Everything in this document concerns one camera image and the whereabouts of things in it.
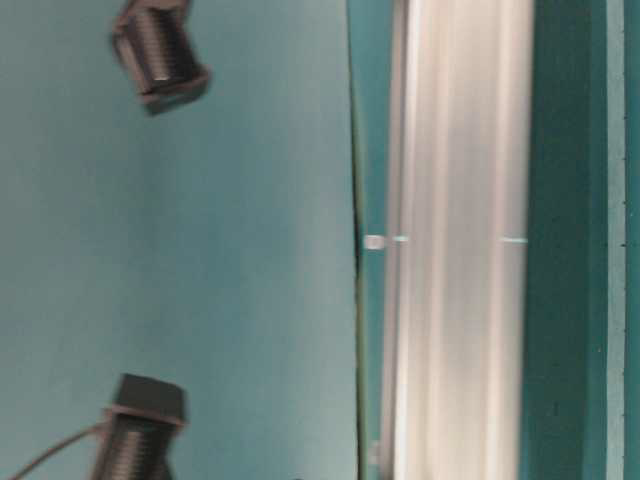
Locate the large silver metal rail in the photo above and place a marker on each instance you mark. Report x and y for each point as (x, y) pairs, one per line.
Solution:
(456, 246)

